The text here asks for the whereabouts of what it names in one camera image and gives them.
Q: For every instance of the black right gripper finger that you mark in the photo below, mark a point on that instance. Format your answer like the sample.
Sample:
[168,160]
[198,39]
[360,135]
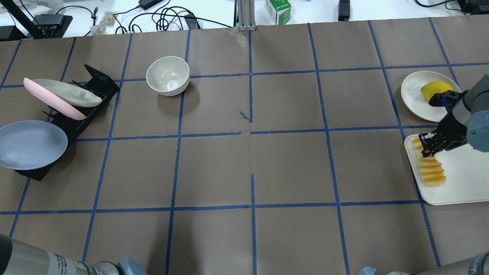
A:
[426,145]

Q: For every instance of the cream white plate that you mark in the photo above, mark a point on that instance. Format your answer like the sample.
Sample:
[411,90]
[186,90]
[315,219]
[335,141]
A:
[72,94]

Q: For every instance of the yellow lemon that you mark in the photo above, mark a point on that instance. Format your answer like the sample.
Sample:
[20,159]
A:
[435,87]

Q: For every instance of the white ceramic bowl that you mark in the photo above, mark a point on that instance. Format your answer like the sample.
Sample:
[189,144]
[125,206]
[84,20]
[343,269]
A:
[168,76]

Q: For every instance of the green white small box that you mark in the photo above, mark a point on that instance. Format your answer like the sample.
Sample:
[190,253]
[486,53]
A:
[278,10]

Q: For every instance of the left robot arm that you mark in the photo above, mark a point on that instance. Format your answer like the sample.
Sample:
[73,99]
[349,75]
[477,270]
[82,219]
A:
[18,258]

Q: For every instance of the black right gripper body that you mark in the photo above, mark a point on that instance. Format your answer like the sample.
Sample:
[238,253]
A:
[453,128]

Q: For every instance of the black dish rack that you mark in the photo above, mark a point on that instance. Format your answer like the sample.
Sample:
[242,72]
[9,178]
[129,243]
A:
[101,85]

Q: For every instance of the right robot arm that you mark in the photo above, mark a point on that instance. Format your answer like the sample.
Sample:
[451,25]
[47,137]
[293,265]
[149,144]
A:
[473,112]

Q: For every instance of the aluminium frame post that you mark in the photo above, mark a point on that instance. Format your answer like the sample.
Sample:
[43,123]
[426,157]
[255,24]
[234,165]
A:
[244,17]

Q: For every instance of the round cream plate with lemon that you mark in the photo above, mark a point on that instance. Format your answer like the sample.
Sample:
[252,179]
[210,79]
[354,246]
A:
[415,101]

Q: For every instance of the pink plate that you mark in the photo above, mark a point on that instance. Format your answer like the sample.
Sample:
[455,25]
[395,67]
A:
[52,100]

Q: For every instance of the white rectangular tray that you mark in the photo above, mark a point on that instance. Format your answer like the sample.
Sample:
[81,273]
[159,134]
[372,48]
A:
[466,171]

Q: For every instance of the sliced yellow bread loaf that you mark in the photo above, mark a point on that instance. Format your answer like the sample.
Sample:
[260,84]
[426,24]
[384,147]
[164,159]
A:
[429,168]

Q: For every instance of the black power adapter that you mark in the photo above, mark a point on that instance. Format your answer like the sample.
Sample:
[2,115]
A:
[147,4]

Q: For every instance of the blue plate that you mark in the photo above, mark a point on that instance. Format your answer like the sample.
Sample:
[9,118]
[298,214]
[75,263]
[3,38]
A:
[31,144]

